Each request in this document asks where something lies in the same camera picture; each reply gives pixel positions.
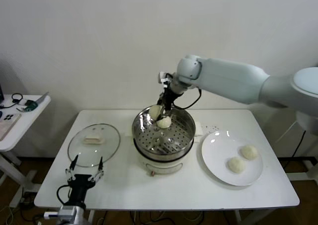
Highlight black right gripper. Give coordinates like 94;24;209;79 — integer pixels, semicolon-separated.
157;82;186;119

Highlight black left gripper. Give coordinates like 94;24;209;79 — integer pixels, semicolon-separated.
65;154;105;206

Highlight white steamed baozi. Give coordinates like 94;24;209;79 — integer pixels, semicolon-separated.
228;157;246;173
148;105;163;120
156;117;171;129
239;145;259;160

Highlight glass lid with white handle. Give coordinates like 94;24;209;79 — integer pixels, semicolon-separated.
67;123;121;168

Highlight stainless steel steamer basket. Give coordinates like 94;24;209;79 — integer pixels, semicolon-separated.
131;103;196;161

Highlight white electric cooking pot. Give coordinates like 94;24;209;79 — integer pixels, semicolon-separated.
125;122;203;177

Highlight white round plate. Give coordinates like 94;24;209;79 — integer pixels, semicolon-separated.
200;130;264;187

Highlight white side table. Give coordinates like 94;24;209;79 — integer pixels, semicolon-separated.
0;94;52;208

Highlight grey flat panel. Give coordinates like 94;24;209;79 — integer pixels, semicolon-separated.
36;91;51;106

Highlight white phone with lenses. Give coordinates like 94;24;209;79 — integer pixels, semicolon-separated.
2;113;20;123

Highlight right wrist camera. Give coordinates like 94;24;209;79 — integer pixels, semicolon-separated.
158;72;172;84

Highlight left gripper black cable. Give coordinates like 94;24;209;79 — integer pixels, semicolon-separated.
56;185;73;206

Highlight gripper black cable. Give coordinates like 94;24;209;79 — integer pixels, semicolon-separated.
165;72;202;109
56;185;73;206

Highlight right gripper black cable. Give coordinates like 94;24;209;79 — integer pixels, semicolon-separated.
165;72;202;109

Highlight black looped cable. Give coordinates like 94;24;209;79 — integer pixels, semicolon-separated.
0;93;24;109

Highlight white power cable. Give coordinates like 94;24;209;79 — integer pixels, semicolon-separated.
274;120;299;144

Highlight black cable with adapter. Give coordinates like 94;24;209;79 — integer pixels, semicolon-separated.
283;130;307;168

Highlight white desk frame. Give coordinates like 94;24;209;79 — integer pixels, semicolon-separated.
275;133;318;182

